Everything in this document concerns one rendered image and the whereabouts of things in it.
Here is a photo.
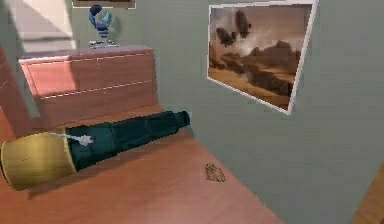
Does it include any small brown key ring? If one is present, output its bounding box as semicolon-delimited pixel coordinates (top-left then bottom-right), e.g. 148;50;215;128
204;162;227;184

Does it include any white framed desert picture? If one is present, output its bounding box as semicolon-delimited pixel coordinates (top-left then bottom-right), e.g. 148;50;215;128
206;0;319;116

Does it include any red-brown chest of drawers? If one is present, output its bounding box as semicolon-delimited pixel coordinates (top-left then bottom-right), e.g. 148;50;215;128
18;45;159;129

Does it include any brown framed picture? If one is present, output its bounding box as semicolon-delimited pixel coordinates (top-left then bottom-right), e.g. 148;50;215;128
72;0;137;10

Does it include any blue and white sculpture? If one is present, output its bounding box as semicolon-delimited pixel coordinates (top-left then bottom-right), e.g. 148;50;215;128
87;4;118;50

